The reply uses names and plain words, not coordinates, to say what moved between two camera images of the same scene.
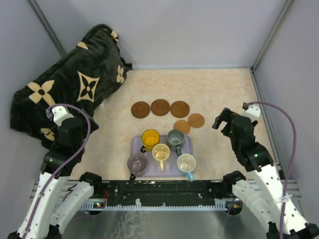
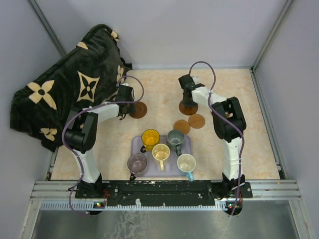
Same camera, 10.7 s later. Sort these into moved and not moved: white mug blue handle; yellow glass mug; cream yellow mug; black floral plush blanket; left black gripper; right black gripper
Moved: right black gripper; left black gripper
Not moved: cream yellow mug; yellow glass mug; black floral plush blanket; white mug blue handle
